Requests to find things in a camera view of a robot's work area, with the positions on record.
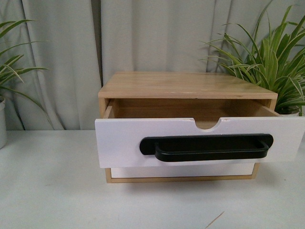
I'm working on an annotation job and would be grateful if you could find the white top drawer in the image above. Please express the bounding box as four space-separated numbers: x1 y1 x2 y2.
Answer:
95 98 305 168

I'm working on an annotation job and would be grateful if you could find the white drawer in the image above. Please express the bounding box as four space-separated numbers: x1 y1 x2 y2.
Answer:
95 98 305 168
111 163 254 178

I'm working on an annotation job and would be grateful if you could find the wooden drawer cabinet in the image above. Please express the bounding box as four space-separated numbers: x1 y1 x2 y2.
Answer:
98 71 279 185

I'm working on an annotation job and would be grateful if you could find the white bottom drawer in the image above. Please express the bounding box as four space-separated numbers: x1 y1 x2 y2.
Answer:
111 163 254 178

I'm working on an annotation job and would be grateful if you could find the grey curtain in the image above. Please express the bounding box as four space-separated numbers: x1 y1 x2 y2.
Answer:
0 0 305 131

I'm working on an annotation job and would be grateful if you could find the green plant on right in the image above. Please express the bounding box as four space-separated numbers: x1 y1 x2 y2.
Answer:
205 6 305 114

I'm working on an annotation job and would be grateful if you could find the green plant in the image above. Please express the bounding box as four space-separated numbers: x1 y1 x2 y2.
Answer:
0 19 51 123
205 6 305 114

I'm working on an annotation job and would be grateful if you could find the white pot on right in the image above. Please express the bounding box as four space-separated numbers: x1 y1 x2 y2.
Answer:
279 110 303 117

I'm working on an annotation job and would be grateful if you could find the white pot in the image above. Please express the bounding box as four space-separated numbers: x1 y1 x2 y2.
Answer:
0 96 7 148
279 110 303 117

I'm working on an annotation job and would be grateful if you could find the white pot on left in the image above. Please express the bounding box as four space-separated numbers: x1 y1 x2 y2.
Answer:
0 96 7 148

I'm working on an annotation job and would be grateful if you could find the green plant on left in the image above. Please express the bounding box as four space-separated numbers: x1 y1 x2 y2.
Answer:
0 19 51 123

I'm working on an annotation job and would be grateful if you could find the black drawer handle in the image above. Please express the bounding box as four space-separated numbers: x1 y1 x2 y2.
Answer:
139 134 274 162

